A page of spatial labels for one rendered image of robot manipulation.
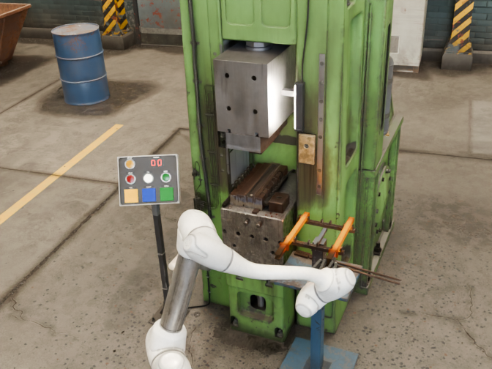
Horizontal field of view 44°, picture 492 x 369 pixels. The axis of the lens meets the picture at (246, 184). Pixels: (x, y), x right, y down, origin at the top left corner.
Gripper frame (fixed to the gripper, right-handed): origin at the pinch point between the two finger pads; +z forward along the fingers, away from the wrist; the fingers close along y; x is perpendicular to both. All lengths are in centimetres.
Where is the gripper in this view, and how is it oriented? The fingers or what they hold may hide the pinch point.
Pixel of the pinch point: (330, 258)
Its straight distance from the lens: 291.1
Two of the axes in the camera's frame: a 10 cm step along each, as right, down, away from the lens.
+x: -0.3, -8.8, -4.7
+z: 3.9, -4.5, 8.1
